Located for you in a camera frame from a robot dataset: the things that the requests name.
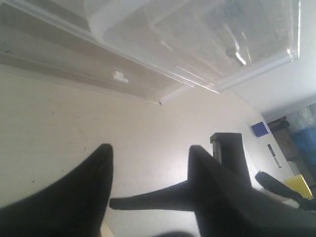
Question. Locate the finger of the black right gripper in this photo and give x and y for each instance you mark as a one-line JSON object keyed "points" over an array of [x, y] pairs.
{"points": [[179, 197]]}

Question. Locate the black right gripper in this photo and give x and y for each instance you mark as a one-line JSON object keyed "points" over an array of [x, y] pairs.
{"points": [[228, 150]]}

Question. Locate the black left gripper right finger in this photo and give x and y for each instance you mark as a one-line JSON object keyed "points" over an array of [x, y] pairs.
{"points": [[226, 207]]}

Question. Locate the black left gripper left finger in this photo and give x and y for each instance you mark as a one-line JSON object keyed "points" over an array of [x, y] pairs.
{"points": [[73, 206]]}

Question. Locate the wide drawer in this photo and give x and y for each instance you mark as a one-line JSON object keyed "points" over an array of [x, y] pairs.
{"points": [[185, 39], [64, 66]]}

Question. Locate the white pill bottle blue label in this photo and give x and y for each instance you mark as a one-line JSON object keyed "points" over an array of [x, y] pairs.
{"points": [[234, 12]]}

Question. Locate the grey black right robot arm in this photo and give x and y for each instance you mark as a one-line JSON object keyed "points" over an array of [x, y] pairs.
{"points": [[274, 186]]}

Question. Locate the clear plastic drawer cabinet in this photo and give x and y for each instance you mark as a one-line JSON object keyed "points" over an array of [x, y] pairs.
{"points": [[60, 22]]}

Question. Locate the blue box in background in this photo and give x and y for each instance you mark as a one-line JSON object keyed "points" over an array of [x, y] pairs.
{"points": [[259, 129]]}

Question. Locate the yellow box in background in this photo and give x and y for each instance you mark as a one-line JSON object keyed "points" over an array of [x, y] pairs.
{"points": [[298, 184]]}

